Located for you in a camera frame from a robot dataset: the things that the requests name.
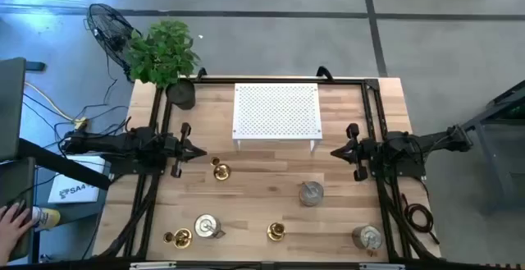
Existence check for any dark metal cart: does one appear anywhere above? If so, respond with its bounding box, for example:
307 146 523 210
463 80 525 213

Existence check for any black fan cable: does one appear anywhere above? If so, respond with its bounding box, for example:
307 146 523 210
103 52 121 108

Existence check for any gold brass candlestick holder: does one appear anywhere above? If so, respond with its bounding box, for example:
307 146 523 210
266 222 287 243
209 156 232 181
162 227 194 249

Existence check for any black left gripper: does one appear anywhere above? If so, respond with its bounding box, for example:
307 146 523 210
163 121 208 180

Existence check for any white perforated metal shelf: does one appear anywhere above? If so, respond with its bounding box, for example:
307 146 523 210
231 82 323 153

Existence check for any dark grey monitor panel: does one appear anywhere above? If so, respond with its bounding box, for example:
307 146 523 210
0 57 27 161

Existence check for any white and yellow spray can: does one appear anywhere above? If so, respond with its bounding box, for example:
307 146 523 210
31 206 62 232

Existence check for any black diagonal metal beam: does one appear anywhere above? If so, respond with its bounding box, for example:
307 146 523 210
18 137 112 191

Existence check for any black floor cable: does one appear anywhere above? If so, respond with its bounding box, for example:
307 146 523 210
22 93 130 142

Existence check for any red-brown coiled cable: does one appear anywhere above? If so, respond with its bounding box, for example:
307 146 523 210
399 191 441 245

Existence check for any white printed cardboard box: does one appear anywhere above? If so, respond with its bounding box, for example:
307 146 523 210
48 154 107 204

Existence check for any dark desk mat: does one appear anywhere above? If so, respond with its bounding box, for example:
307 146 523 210
0 157 37 263

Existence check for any thick yellow cable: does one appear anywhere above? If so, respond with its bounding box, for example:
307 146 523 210
23 81 88 130

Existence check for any silver scented candle tin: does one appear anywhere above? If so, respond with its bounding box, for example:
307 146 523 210
193 213 226 240
298 181 325 208
351 224 384 259

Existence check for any black floor fan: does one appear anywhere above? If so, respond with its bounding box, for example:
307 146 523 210
84 2 137 83

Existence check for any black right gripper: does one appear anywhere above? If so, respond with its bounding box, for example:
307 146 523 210
330 122 386 182

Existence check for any grey aluminium bracket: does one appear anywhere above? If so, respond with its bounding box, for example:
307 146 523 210
359 263 406 270
130 261 178 270

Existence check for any green plant in black pot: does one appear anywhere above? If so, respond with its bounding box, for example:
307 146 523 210
125 18 202 111

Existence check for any person's hand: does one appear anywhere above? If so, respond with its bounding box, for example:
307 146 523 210
0 203 34 265

